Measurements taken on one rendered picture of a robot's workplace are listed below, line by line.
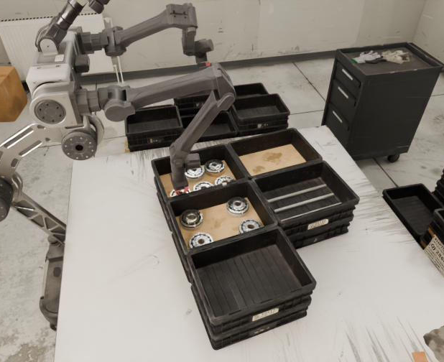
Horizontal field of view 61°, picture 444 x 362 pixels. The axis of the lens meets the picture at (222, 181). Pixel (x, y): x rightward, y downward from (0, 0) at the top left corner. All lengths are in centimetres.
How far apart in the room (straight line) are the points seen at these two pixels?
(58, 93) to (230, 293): 92
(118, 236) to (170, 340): 58
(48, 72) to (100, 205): 85
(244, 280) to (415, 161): 249
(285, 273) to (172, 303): 47
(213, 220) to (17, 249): 167
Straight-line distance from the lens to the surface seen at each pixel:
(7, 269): 291
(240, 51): 479
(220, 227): 168
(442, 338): 174
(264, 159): 203
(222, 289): 149
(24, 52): 456
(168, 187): 187
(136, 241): 184
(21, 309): 269
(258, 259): 158
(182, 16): 158
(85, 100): 132
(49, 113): 135
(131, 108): 131
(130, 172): 220
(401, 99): 314
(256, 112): 305
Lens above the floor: 210
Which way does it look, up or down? 42 degrees down
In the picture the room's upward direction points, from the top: straight up
